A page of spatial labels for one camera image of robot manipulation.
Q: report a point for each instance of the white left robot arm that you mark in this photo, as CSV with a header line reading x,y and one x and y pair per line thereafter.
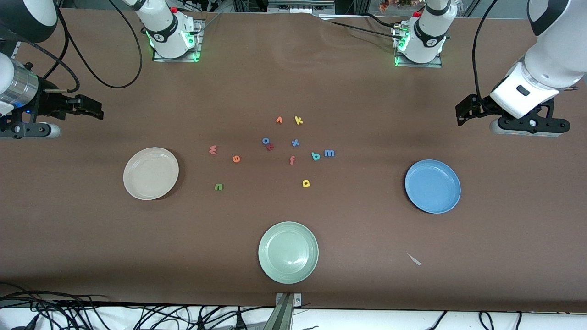
x,y
550,59

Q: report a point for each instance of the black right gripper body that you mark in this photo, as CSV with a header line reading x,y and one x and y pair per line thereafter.
x,y
48,101

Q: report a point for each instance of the blue plate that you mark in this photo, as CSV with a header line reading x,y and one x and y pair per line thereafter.
x,y
440,201

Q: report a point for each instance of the small white tape scrap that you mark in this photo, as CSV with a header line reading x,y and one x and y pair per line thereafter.
x,y
415,261

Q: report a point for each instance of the brown table cover sheet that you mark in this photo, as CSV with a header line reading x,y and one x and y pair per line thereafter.
x,y
367,229

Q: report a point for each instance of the pale green plate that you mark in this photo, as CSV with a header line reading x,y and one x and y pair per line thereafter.
x,y
288,252

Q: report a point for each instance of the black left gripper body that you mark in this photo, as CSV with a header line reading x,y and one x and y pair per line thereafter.
x,y
480,106

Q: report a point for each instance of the beige brown plate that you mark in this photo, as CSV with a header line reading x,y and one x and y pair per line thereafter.
x,y
149,176

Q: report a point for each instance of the grey metal box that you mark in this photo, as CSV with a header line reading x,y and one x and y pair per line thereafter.
x,y
300,7

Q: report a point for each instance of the yellow foam letter k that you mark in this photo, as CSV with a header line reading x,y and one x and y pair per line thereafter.
x,y
297,120

